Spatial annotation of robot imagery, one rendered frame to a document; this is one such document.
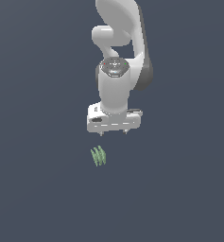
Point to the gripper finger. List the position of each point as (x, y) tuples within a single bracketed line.
[(101, 133), (126, 131)]

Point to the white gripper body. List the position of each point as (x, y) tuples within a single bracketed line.
[(112, 121)]

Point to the green ribbed object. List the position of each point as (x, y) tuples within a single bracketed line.
[(98, 156)]

